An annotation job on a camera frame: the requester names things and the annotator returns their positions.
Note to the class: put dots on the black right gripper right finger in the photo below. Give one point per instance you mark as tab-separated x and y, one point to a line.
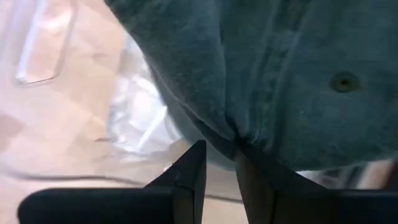
311	208

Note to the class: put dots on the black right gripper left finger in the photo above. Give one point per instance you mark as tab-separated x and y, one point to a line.
124	208

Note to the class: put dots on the dark grey cloth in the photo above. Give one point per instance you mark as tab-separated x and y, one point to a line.
280	77

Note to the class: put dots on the clear plastic bin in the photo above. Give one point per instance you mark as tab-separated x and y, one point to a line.
46	46

